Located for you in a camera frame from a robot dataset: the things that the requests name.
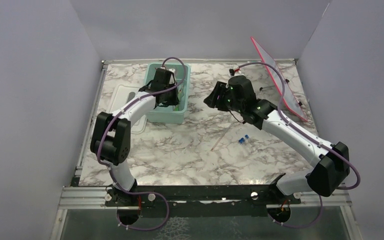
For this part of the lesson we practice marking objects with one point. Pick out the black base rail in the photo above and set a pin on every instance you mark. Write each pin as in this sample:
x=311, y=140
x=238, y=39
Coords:
x=198, y=200

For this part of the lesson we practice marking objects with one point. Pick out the pink framed whiteboard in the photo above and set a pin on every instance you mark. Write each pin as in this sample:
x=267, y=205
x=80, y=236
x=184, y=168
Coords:
x=289, y=100

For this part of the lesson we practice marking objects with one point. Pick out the glass stirring rod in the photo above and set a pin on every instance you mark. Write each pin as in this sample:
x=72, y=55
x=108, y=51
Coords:
x=219, y=139

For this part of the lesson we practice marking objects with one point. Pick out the whiteboard stand rod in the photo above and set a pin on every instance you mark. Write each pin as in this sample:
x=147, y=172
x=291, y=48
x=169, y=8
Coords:
x=266, y=88

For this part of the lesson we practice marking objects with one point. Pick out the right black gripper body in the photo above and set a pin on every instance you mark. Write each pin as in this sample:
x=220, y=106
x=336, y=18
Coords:
x=236, y=105

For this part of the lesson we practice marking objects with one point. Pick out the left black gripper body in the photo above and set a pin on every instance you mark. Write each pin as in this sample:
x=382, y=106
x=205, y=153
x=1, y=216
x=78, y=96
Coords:
x=171, y=98

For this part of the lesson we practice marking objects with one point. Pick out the white bin lid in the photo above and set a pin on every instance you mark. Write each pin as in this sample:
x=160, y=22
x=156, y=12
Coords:
x=121, y=95

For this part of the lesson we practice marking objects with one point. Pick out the teal plastic bin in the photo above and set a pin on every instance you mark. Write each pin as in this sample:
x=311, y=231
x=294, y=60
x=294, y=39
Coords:
x=174, y=114

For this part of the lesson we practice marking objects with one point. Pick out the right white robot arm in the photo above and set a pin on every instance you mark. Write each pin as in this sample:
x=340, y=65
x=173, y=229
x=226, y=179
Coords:
x=326, y=158

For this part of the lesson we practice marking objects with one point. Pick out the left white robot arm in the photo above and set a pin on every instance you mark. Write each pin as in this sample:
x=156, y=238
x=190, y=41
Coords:
x=111, y=137

